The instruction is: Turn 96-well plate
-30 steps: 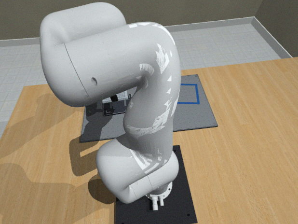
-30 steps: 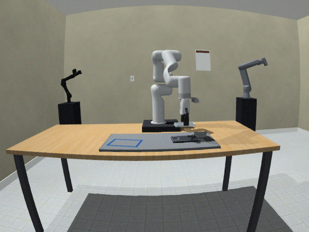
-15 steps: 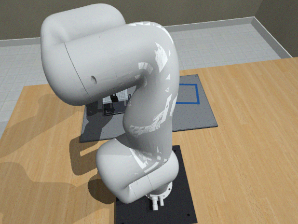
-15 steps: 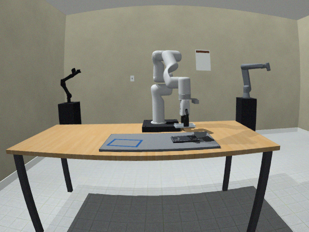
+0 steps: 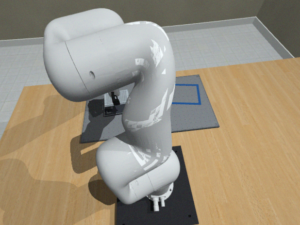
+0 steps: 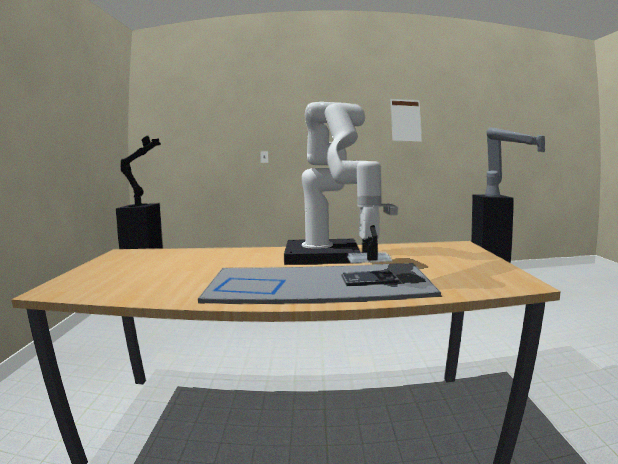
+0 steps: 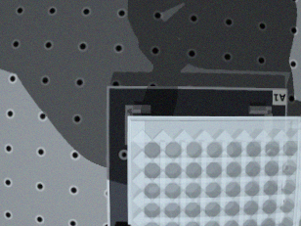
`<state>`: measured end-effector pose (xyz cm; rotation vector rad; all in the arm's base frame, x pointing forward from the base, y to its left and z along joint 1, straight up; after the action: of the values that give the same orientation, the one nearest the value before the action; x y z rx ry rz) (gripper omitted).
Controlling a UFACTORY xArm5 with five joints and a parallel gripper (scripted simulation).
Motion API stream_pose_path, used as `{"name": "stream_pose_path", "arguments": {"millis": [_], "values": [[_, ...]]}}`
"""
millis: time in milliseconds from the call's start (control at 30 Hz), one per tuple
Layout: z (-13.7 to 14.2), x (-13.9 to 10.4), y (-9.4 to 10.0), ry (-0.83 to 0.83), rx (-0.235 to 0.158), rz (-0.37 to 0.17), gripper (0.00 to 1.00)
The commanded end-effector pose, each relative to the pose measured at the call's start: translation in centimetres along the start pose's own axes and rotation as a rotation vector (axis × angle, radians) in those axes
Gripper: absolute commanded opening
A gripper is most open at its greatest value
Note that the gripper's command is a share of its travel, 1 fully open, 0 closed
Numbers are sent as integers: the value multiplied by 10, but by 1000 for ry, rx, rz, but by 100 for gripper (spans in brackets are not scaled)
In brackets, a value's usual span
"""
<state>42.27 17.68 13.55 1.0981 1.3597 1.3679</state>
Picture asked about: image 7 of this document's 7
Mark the white well plate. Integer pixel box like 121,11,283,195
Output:
127,115,301,226

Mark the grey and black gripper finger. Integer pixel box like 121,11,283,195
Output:
115,221,130,226

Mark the grey flat base plate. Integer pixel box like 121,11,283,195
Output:
0,0,301,226

